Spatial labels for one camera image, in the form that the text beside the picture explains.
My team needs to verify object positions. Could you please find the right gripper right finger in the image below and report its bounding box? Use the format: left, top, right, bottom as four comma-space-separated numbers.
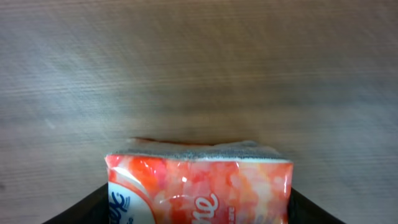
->
288, 189, 345, 224

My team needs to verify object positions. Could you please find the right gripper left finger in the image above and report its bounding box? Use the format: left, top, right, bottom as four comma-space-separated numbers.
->
44, 184, 109, 224

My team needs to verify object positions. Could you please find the small red packet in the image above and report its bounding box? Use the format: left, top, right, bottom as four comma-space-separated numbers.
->
105, 139, 294, 224

